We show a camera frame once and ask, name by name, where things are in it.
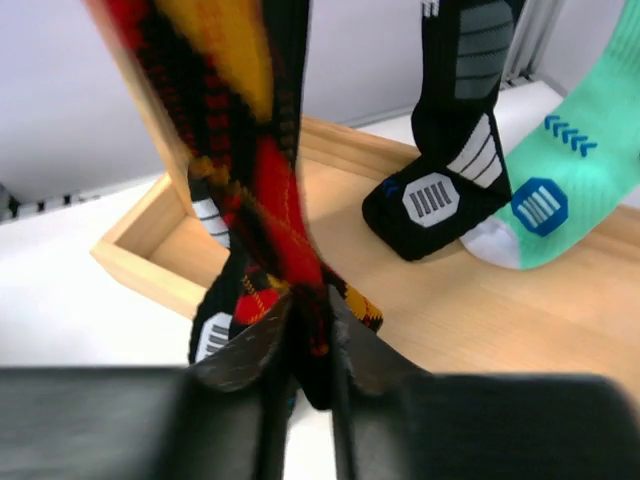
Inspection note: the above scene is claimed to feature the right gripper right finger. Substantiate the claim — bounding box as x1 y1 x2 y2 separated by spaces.
329 287 430 479

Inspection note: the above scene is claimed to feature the black sport sock hanging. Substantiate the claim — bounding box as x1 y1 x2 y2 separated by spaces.
188 176 239 364

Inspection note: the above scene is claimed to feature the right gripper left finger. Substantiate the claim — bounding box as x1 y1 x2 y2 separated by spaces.
187 289 301 480

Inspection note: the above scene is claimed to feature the wooden hanging rack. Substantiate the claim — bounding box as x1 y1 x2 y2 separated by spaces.
89 29 640 379

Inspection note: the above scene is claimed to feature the mint green sock hanging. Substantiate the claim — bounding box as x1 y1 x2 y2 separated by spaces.
460 1 639 270

